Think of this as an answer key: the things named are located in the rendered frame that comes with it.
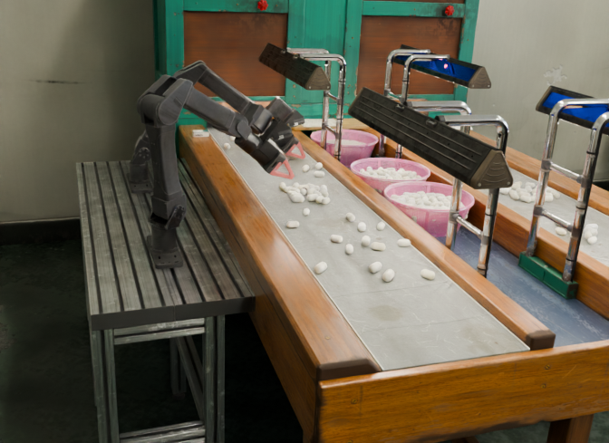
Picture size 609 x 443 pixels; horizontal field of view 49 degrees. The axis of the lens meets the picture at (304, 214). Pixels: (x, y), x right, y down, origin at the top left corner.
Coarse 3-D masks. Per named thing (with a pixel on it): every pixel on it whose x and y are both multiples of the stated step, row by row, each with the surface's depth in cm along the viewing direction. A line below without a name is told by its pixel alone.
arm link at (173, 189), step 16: (144, 96) 164; (160, 96) 162; (144, 112) 163; (160, 128) 162; (160, 144) 164; (160, 160) 166; (176, 160) 169; (160, 176) 168; (176, 176) 170; (160, 192) 170; (176, 192) 170; (160, 208) 172
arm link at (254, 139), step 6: (252, 126) 187; (252, 132) 187; (258, 132) 189; (252, 138) 186; (258, 138) 188; (240, 144) 186; (246, 144) 186; (252, 144) 187; (246, 150) 188; (252, 150) 188
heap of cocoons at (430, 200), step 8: (408, 192) 211; (424, 192) 212; (400, 200) 204; (408, 200) 205; (416, 200) 204; (424, 200) 204; (432, 200) 205; (440, 200) 207; (448, 200) 204; (432, 208) 197; (440, 208) 198; (448, 208) 198; (424, 216) 193
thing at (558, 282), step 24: (552, 120) 162; (600, 120) 148; (552, 144) 164; (552, 168) 163; (552, 216) 165; (576, 216) 155; (528, 240) 173; (576, 240) 157; (528, 264) 174; (552, 288) 165; (576, 288) 160
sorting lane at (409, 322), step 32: (288, 160) 240; (256, 192) 205; (320, 224) 182; (352, 224) 183; (320, 256) 162; (352, 256) 162; (384, 256) 163; (416, 256) 164; (352, 288) 146; (384, 288) 147; (416, 288) 148; (448, 288) 148; (352, 320) 133; (384, 320) 134; (416, 320) 134; (448, 320) 135; (480, 320) 136; (384, 352) 122; (416, 352) 123; (448, 352) 123; (480, 352) 124; (512, 352) 125
